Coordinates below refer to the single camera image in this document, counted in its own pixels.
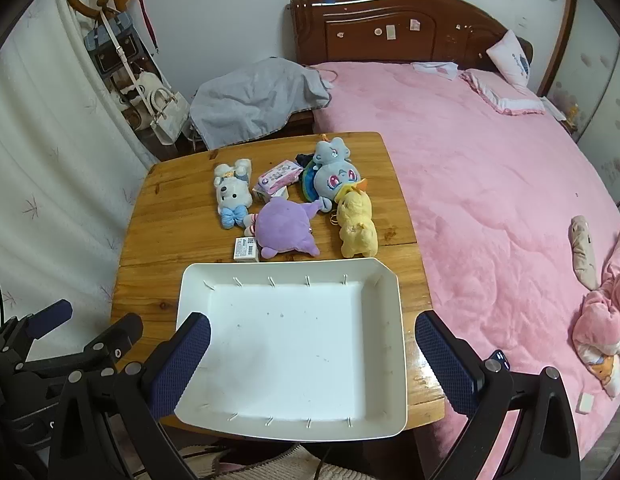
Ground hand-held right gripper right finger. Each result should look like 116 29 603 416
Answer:
415 310 583 480

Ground pink tissue packet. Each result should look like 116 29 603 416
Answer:
257 160 305 196

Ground wooden bedside table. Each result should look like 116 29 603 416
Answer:
282 110 315 137

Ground plain white box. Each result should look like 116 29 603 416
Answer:
252 185 291 206

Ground small white labelled box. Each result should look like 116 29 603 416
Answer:
233 236 261 263

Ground pink frilled pillow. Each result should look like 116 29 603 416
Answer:
462 67 546 116

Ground white patterned curtain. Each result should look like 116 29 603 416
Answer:
0 0 158 361

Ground white and brown bag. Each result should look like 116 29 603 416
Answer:
112 71 161 128

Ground white plastic tray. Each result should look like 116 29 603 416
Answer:
174 257 408 444

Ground pink fleece blanket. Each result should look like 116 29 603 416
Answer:
312 60 620 461

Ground purple plush toy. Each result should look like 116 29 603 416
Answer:
243 197 323 261

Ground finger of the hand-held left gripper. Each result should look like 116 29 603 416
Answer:
21 299 73 343
65 312 144 376

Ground pink cartoon garment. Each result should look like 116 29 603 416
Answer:
572 212 620 400

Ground red strap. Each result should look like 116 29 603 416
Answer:
138 0 161 55

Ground grey cloth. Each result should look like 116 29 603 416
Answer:
189 57 333 151

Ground yellow duck plush toy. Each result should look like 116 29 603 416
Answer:
336 182 379 259

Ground sliding wardrobe door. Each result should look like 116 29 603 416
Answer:
537 0 620 211

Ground black smartphone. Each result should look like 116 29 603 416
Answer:
482 349 510 372

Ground brown wooden headboard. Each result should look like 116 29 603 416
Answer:
290 0 534 68

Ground blue handbag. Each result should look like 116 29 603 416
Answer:
84 12 141 76

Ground white pillow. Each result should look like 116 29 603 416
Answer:
486 29 532 93

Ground blue pony plush toy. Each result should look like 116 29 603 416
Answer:
302 135 368 211

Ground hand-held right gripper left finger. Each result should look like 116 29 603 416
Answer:
49 311 212 480

